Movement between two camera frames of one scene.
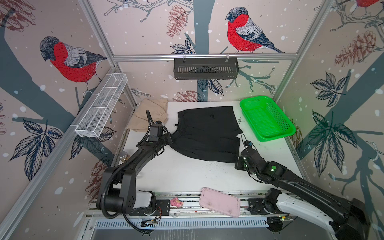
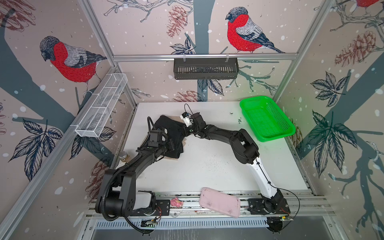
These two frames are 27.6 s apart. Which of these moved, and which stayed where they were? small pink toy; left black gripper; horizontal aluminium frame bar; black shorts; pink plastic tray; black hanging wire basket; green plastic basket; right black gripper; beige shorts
Moved: black shorts; right black gripper; beige shorts
Stayed: pink plastic tray; horizontal aluminium frame bar; green plastic basket; black hanging wire basket; small pink toy; left black gripper
